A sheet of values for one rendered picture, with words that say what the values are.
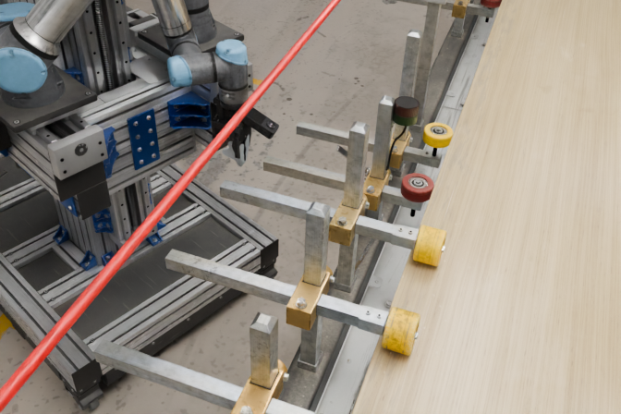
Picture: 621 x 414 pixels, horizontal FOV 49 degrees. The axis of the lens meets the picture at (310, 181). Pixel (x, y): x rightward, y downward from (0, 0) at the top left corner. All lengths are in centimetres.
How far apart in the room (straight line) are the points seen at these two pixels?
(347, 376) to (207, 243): 105
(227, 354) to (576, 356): 136
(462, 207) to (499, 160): 24
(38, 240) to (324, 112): 167
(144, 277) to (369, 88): 192
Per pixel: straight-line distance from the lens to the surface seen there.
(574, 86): 228
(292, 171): 181
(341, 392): 162
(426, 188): 170
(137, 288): 242
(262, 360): 114
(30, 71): 160
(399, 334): 129
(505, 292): 150
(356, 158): 144
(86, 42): 196
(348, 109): 366
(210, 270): 139
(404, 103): 165
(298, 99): 373
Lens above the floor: 196
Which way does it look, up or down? 38 degrees down
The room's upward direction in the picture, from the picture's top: 3 degrees clockwise
